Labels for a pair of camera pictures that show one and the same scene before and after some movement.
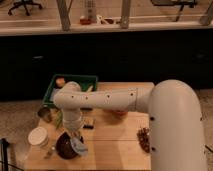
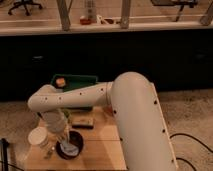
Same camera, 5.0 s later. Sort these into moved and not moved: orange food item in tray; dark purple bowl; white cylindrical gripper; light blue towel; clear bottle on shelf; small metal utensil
Moved: white cylindrical gripper; light blue towel
Not moved: small metal utensil; clear bottle on shelf; dark purple bowl; orange food item in tray
